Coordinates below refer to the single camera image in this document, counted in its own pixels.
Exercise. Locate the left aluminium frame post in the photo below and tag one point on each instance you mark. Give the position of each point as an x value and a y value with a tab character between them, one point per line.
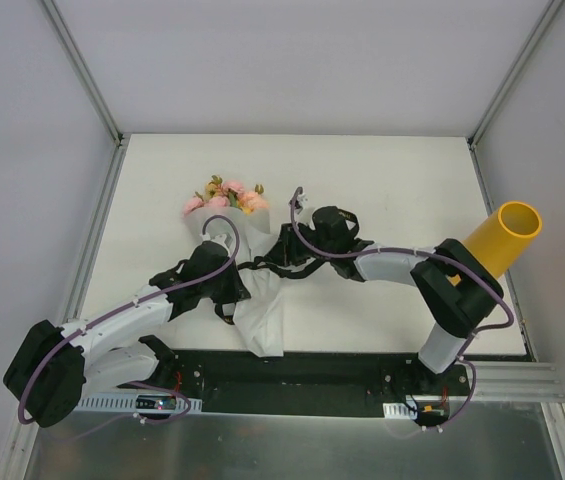
79	65

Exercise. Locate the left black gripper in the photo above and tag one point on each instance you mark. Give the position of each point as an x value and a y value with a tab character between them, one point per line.
235	292

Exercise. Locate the black ribbon gold lettering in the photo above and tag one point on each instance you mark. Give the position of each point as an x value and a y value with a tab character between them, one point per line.
263	263

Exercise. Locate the right aluminium frame post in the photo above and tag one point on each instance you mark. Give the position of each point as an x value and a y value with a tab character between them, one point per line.
515	71

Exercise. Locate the pink yellow flower bouquet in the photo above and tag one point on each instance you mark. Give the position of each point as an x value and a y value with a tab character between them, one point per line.
220	193

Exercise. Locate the aluminium frame post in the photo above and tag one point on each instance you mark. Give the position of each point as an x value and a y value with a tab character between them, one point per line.
515	71
79	65

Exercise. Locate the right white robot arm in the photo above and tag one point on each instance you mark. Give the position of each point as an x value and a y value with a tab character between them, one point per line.
457	289

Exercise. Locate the yellow cylindrical vase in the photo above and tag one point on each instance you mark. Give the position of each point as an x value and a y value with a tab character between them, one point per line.
504	236

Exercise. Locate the right white cable duct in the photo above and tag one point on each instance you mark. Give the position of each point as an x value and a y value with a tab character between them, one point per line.
400	411

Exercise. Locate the white cable duct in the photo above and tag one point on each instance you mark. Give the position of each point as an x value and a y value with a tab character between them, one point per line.
400	411
140	402

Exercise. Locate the white wrapping paper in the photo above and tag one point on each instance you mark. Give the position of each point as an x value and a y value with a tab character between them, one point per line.
259	319

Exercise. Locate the left white cable duct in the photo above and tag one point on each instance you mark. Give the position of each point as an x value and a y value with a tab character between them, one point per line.
140	402

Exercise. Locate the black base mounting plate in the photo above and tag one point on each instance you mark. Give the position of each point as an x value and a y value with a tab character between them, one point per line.
355	385

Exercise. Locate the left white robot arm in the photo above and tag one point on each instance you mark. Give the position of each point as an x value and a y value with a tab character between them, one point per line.
57	366

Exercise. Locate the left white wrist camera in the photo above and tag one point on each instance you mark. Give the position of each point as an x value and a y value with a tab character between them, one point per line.
222	239

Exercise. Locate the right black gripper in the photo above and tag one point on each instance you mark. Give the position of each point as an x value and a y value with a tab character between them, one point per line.
285	248

